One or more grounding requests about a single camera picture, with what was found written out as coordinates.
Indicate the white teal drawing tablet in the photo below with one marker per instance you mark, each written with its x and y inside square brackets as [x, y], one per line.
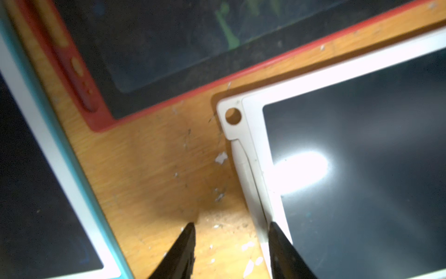
[52, 226]

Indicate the red drawing tablet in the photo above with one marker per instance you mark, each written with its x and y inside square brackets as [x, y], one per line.
[122, 59]

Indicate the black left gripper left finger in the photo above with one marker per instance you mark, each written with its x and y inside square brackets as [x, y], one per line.
[179, 260]

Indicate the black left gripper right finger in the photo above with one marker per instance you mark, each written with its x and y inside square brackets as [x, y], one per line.
[286, 263]

